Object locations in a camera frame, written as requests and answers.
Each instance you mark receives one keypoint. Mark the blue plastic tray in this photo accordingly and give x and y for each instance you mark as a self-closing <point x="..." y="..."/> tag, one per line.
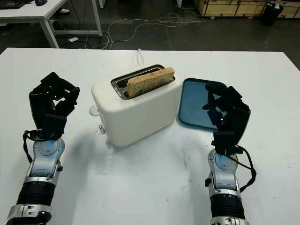
<point x="192" y="100"/>

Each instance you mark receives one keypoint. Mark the black keyboard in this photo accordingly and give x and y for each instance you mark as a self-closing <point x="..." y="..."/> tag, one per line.
<point x="11" y="3"/>

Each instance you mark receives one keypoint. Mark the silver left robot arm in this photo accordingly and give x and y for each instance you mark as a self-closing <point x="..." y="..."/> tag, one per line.
<point x="44" y="164"/>

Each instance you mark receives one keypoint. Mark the white two-slot toaster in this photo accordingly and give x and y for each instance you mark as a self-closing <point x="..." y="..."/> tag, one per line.
<point x="131" y="117"/>

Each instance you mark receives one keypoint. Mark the wooden crate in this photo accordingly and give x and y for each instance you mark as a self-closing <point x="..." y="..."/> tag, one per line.
<point x="234" y="9"/>

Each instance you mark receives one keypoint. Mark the white office desk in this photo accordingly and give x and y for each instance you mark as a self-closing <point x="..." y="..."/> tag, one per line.
<point x="28" y="14"/>

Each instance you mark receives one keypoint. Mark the silver toaster knob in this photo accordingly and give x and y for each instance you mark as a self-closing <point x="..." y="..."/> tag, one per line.
<point x="101" y="129"/>

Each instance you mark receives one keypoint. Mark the black computer mouse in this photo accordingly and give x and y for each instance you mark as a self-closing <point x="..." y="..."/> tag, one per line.
<point x="41" y="2"/>

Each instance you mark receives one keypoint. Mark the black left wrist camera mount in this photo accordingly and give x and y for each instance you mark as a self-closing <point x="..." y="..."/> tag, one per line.
<point x="55" y="126"/>

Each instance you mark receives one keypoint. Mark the white paper scrap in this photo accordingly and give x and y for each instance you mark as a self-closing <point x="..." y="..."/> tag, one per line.
<point x="73" y="39"/>

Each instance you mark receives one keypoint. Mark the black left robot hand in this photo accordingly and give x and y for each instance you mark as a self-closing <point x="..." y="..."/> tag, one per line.
<point x="38" y="105"/>

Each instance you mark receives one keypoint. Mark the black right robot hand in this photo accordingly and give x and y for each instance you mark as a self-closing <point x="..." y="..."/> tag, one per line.
<point x="236" y="117"/>

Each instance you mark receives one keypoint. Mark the seeded bread slice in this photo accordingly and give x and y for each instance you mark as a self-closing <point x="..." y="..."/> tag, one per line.
<point x="147" y="84"/>

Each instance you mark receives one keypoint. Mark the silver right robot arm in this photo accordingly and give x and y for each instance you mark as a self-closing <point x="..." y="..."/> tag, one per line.
<point x="222" y="178"/>

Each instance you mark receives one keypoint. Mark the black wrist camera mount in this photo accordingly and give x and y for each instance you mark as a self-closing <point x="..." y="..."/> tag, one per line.
<point x="55" y="126"/>
<point x="223" y="143"/>

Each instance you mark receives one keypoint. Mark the black waste bin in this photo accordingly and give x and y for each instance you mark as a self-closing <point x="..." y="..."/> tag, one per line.
<point x="270" y="16"/>

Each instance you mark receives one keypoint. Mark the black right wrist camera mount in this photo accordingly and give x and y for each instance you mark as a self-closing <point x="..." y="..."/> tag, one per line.
<point x="223" y="143"/>

